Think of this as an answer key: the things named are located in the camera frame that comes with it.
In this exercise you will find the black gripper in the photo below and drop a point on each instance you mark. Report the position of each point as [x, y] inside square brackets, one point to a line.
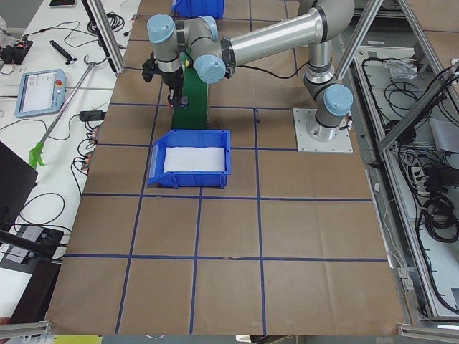
[171, 79]

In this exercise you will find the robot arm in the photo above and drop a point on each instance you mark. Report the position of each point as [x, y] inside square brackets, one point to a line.
[214, 58]

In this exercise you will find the green conveyor belt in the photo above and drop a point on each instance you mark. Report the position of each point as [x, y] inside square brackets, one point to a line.
[196, 91]

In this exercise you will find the blue bin with foam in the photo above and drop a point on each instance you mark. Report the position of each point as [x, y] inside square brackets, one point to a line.
[191, 158]

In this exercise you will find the teach pendant tablet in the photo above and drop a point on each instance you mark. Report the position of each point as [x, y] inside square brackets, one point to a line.
[41, 93]

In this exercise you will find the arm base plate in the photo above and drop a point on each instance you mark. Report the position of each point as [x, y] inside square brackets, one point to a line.
[311, 137]

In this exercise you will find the green handled reach grabber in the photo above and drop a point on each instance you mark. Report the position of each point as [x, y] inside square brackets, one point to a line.
[35, 153]

